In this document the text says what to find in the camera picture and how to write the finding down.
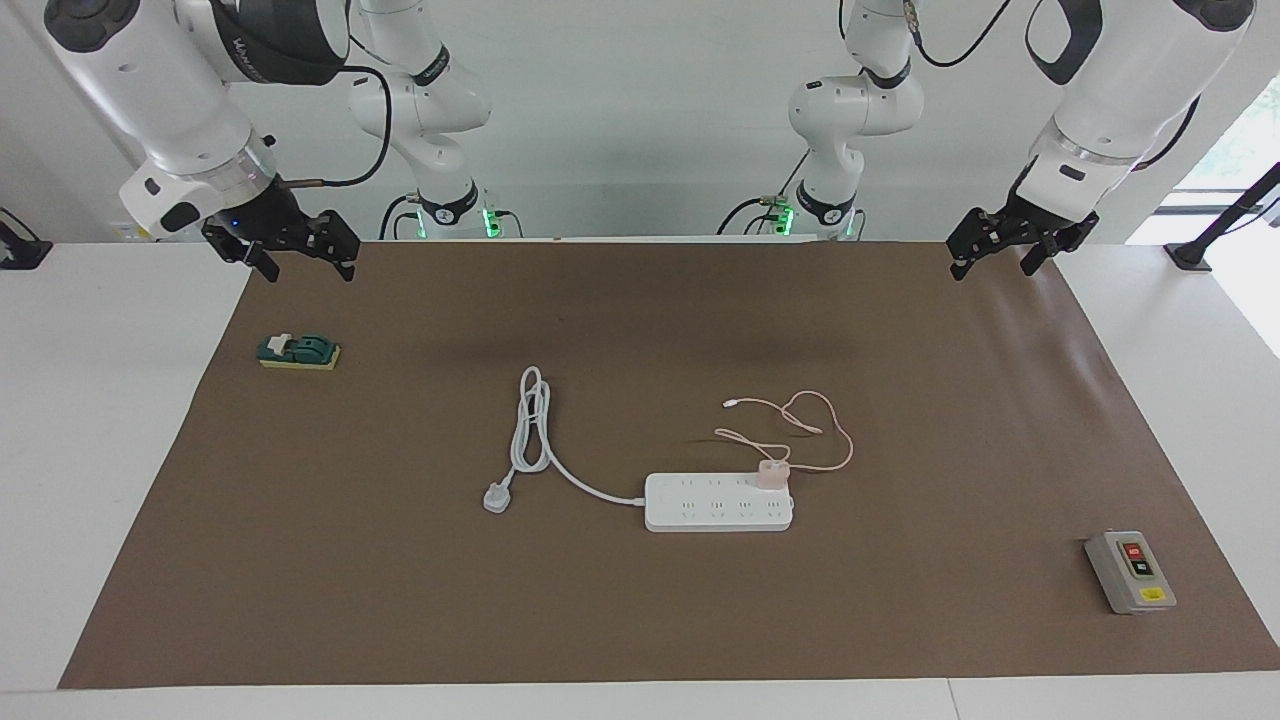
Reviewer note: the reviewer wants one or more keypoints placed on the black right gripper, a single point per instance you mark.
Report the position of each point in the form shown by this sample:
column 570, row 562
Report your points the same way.
column 265, row 225

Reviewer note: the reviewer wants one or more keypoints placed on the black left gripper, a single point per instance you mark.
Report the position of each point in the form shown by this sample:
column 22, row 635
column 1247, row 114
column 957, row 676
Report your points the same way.
column 1020, row 222

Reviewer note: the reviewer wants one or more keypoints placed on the pink charger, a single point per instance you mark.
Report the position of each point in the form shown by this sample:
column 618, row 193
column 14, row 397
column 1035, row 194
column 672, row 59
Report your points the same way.
column 771, row 474

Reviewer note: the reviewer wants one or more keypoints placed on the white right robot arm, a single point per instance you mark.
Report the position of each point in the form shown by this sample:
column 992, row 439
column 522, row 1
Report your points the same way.
column 150, row 90

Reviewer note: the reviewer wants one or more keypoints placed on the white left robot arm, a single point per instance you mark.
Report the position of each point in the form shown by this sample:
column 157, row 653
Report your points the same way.
column 1130, row 90

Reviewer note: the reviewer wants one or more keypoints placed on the white three-pin plug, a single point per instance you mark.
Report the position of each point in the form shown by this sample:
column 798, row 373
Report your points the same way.
column 498, row 497

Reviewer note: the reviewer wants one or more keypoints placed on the white power strip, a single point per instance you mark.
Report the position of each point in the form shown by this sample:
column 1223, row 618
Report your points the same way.
column 710, row 505

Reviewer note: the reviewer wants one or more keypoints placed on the black monitor stand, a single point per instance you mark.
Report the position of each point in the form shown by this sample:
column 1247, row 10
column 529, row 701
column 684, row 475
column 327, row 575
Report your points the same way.
column 1188, row 258

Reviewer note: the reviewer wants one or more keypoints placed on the brown table mat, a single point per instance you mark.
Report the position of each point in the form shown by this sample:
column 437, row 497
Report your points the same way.
column 400, row 600

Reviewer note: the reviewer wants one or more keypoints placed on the green knife switch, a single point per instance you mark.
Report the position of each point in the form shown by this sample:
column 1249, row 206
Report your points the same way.
column 300, row 350

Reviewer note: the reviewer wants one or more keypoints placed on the grey on-off switch box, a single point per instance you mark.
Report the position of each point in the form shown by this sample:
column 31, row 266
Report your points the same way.
column 1128, row 575

